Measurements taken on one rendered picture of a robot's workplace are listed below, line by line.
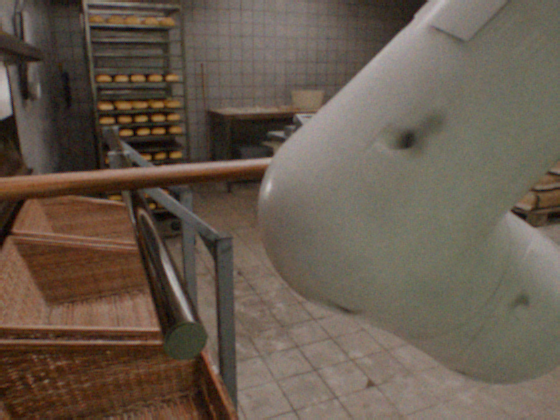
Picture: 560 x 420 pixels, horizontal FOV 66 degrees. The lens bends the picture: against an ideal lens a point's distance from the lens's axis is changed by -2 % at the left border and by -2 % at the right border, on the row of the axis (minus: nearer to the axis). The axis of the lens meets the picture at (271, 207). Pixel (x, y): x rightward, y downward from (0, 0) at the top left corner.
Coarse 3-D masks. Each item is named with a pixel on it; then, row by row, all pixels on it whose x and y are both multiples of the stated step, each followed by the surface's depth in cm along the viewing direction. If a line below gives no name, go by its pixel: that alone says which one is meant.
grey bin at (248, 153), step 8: (232, 144) 551; (240, 144) 550; (248, 144) 550; (256, 144) 550; (232, 152) 548; (240, 152) 516; (248, 152) 518; (256, 152) 523; (264, 152) 527; (232, 160) 553
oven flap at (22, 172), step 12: (0, 144) 161; (12, 144) 178; (0, 156) 154; (12, 156) 170; (0, 168) 147; (12, 168) 162; (24, 168) 179; (0, 204) 131; (12, 204) 135; (0, 216) 120; (0, 228) 115
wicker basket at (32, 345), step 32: (0, 352) 84; (64, 352) 89; (96, 352) 92; (128, 352) 95; (160, 352) 98; (0, 384) 86; (32, 384) 88; (64, 384) 91; (96, 384) 94; (192, 384) 103; (0, 416) 85; (64, 416) 93; (96, 416) 96; (128, 416) 98; (160, 416) 98; (192, 416) 98; (224, 416) 84
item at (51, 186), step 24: (144, 168) 60; (168, 168) 60; (192, 168) 62; (216, 168) 63; (240, 168) 64; (264, 168) 65; (0, 192) 53; (24, 192) 54; (48, 192) 55; (72, 192) 56; (96, 192) 58
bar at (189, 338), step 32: (128, 160) 84; (128, 192) 61; (160, 192) 97; (192, 224) 102; (160, 256) 39; (192, 256) 155; (224, 256) 106; (160, 288) 34; (192, 288) 159; (224, 288) 109; (160, 320) 30; (192, 320) 29; (224, 320) 111; (192, 352) 29; (224, 352) 114; (224, 384) 117
